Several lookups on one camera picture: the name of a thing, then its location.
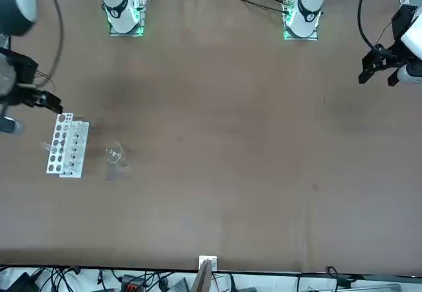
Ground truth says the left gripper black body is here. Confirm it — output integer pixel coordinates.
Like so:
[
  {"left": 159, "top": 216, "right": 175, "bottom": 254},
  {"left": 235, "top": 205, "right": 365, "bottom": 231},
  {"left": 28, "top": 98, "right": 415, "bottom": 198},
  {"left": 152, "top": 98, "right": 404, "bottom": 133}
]
[{"left": 378, "top": 4, "right": 419, "bottom": 69}]

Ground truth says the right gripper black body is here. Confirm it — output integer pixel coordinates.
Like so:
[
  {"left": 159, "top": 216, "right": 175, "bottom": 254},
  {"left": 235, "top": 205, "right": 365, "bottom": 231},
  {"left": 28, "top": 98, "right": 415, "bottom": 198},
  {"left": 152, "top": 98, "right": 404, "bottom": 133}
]
[{"left": 0, "top": 48, "right": 42, "bottom": 107}]

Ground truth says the clear glass test tube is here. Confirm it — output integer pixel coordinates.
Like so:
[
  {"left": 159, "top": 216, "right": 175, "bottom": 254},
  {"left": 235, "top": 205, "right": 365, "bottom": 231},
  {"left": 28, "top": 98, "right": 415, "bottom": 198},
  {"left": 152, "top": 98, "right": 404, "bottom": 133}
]
[{"left": 40, "top": 140, "right": 62, "bottom": 153}]

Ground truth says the white test tube rack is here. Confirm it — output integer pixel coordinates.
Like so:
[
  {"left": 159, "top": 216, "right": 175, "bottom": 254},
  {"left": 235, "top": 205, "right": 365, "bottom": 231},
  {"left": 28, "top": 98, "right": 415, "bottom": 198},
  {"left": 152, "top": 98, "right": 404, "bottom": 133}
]
[{"left": 45, "top": 112, "right": 90, "bottom": 179}]

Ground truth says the small clear glass beaker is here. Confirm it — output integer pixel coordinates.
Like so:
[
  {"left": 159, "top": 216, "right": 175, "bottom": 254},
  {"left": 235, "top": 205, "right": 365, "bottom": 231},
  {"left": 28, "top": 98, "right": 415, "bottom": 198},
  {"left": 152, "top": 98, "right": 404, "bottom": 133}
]
[{"left": 104, "top": 139, "right": 130, "bottom": 168}]

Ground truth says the black power supply box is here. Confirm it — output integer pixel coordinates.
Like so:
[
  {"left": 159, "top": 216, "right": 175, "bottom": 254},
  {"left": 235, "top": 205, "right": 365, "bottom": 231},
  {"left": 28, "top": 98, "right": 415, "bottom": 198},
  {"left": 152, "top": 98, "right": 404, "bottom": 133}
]
[{"left": 6, "top": 272, "right": 41, "bottom": 292}]

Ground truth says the orange black device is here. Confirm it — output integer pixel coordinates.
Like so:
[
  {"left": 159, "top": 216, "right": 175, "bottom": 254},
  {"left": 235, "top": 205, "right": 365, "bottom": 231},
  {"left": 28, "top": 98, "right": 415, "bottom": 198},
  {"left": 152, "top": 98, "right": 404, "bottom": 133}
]
[{"left": 117, "top": 274, "right": 146, "bottom": 292}]

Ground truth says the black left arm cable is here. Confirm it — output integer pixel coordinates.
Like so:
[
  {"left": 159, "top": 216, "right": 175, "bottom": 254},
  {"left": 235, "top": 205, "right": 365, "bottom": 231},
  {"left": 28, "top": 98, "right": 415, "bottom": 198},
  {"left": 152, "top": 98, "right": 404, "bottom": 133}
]
[{"left": 357, "top": 0, "right": 383, "bottom": 51}]

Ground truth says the long black gripper cable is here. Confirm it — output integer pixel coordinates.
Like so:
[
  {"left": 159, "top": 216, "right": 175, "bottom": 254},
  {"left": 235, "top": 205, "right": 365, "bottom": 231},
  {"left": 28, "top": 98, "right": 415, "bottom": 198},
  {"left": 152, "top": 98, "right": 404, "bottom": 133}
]
[{"left": 31, "top": 0, "right": 64, "bottom": 88}]

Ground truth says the thin black table cable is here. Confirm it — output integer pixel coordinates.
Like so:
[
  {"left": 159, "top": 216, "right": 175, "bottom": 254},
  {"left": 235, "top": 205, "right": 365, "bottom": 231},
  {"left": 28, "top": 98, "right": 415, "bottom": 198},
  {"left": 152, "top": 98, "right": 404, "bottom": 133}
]
[{"left": 206, "top": 0, "right": 287, "bottom": 13}]

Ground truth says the silver aluminium profile post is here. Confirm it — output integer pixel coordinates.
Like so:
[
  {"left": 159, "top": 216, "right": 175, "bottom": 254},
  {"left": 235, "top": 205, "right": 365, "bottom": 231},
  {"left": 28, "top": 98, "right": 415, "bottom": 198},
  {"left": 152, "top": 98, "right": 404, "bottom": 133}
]
[{"left": 190, "top": 254, "right": 218, "bottom": 292}]

